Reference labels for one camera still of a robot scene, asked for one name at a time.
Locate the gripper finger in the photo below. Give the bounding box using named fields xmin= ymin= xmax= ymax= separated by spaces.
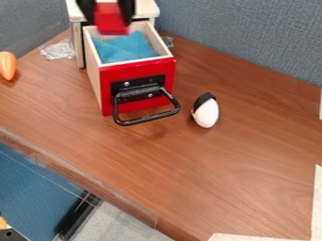
xmin=75 ymin=0 xmax=99 ymax=24
xmin=115 ymin=0 xmax=137 ymax=26

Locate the red block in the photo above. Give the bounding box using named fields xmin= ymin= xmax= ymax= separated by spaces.
xmin=92 ymin=2 xmax=131 ymax=36

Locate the blue cloth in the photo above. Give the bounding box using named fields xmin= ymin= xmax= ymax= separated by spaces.
xmin=90 ymin=29 xmax=161 ymax=64

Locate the clear plastic wrap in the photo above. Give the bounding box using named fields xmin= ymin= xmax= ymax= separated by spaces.
xmin=39 ymin=38 xmax=77 ymax=61
xmin=159 ymin=36 xmax=175 ymax=49

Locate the drawer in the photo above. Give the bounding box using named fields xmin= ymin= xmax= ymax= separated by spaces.
xmin=81 ymin=21 xmax=183 ymax=127

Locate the orange toy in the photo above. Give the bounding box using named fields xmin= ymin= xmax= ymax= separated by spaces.
xmin=0 ymin=51 xmax=20 ymax=82

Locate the white and black toy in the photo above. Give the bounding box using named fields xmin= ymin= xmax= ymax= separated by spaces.
xmin=189 ymin=91 xmax=220 ymax=129

